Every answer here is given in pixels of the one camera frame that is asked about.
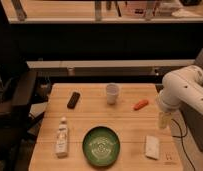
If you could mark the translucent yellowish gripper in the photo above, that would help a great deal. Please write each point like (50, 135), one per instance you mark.
(164, 119)

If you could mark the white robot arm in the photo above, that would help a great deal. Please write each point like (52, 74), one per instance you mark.
(181, 85)

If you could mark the white sponge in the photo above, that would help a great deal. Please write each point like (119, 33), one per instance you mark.
(152, 145)

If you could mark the white plastic cup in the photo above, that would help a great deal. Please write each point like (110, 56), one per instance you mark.
(112, 93)

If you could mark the green ceramic bowl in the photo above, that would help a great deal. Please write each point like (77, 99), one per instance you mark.
(101, 146)

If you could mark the black remote control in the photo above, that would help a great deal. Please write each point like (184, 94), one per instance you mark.
(73, 100)

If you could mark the white plastic bottle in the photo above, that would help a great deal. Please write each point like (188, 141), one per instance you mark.
(61, 147)

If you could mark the dark chair left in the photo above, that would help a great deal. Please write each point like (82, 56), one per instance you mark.
(14, 118)

